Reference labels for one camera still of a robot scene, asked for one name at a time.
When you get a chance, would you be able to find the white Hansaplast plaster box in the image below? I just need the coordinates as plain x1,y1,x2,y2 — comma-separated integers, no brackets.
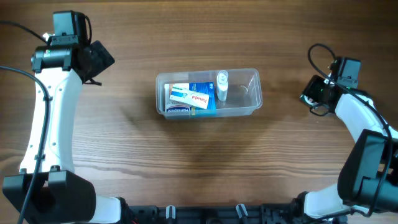
164,84,190,113

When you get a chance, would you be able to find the white Panadol caplets box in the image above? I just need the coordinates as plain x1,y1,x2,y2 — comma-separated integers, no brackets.
169,85,209,110

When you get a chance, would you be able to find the white dropper bottle clear cap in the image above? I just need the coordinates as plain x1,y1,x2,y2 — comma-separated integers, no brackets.
216,70,229,101

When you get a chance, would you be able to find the blue VapoDrops box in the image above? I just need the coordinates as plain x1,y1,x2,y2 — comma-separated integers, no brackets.
189,82,216,116

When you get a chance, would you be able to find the green balm box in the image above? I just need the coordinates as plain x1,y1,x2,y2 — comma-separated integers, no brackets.
304,96,315,105

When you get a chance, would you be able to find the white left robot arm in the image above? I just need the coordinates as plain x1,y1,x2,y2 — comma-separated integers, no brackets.
2,35,128,223

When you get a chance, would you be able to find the clear plastic container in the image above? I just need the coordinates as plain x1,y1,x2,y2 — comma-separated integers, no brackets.
155,68,262,119

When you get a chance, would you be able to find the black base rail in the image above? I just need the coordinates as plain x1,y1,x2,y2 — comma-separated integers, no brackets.
129,203,348,224

